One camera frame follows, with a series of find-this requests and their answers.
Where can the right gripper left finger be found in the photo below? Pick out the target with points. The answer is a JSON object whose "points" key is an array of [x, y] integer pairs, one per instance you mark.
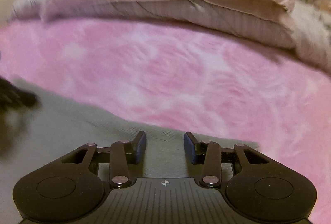
{"points": [[123, 155]]}

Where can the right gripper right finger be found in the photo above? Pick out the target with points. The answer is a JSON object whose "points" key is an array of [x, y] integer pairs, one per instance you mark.
{"points": [[206, 154]]}

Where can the grey T-shirt black print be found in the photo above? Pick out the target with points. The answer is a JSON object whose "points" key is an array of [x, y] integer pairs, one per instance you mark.
{"points": [[31, 138]]}

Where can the pink rose bed blanket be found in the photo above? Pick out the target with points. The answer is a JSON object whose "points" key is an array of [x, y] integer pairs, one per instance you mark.
{"points": [[186, 78]]}

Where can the white striped duvet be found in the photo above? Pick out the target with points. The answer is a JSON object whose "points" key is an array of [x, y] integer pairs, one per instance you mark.
{"points": [[306, 33]]}

